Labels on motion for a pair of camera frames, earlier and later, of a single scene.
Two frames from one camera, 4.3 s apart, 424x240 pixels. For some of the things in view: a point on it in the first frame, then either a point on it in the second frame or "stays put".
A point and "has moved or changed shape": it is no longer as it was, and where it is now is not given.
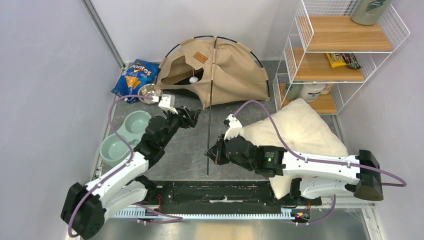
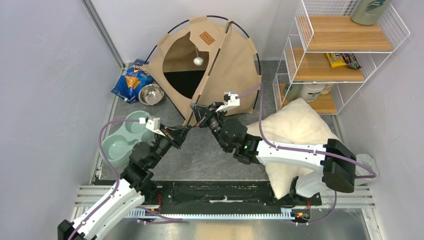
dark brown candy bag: (350, 60) stays put
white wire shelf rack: (330, 57) stays put
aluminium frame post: (104, 33) stays put
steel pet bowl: (149, 90) stays put
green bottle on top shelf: (367, 12) stays put
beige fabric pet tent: (238, 76) has moved or changed shape
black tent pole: (267, 89) to (223, 18)
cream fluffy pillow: (301, 132) stays put
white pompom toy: (193, 79) to (198, 61)
